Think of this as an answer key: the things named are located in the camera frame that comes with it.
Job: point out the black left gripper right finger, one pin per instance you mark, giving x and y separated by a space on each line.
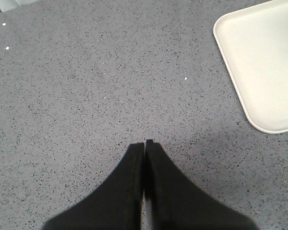
178 204

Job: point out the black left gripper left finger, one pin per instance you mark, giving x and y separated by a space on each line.
115 205

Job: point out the cream rectangular plastic tray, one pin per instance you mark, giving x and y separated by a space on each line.
253 43

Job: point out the pale green curtain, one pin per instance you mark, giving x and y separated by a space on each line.
6 5

